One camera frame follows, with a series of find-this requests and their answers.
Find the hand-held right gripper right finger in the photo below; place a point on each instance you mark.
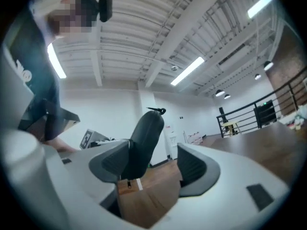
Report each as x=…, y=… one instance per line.
x=199, y=174

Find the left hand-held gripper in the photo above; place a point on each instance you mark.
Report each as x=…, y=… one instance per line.
x=92, y=139

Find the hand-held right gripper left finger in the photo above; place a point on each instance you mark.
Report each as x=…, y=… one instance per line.
x=110, y=166

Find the dark grey pouch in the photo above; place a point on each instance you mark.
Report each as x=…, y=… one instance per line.
x=146, y=138

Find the person's left forearm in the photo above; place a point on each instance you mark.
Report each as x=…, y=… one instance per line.
x=60, y=146

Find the clear water jug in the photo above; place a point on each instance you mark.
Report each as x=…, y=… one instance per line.
x=168, y=127

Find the small round wooden table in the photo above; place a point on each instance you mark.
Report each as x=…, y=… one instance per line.
x=230, y=123

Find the black metal railing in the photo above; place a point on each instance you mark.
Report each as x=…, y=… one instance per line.
x=239, y=109

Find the black pendant lamp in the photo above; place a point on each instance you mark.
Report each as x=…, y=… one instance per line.
x=257, y=76
x=220, y=93
x=227, y=96
x=268, y=65

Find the long ceiling light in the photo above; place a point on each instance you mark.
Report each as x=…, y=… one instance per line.
x=56, y=61
x=261, y=5
x=187, y=71

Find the black cabinet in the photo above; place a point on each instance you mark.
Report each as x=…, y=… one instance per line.
x=263, y=114

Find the person in dark apron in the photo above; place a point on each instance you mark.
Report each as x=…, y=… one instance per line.
x=36, y=56

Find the round ceiling sensor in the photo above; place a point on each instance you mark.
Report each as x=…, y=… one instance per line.
x=174, y=68

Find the person's head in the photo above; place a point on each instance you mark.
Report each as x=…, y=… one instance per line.
x=69, y=15

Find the black head camera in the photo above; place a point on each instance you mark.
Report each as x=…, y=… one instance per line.
x=105, y=8

